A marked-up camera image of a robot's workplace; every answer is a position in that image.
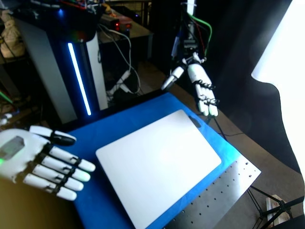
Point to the dark desk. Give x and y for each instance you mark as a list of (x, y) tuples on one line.
[(140, 31)]

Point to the blue cloth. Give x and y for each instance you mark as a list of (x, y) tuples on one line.
[(107, 133)]

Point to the black curtain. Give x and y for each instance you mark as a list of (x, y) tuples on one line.
[(238, 47)]

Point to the black tripod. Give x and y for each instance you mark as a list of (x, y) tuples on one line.
[(264, 212)]

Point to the black device with red lights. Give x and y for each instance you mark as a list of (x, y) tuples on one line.
[(119, 23)]

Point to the grey column with blue light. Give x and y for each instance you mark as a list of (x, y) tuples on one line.
[(47, 71)]

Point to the silver laptop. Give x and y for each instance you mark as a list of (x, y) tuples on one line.
[(157, 162)]

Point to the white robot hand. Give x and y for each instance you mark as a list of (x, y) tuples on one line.
[(199, 76), (19, 157)]

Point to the white cardboard box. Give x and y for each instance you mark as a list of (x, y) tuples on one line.
[(271, 205)]

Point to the white power strip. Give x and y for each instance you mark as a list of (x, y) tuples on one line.
[(121, 82)]

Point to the perforated metal plate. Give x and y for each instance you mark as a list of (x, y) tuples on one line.
[(219, 190)]

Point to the beige cloth bundle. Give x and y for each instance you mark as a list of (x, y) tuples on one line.
[(12, 35)]

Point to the white backdrop panel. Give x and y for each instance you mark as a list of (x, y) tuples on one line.
[(286, 47)]

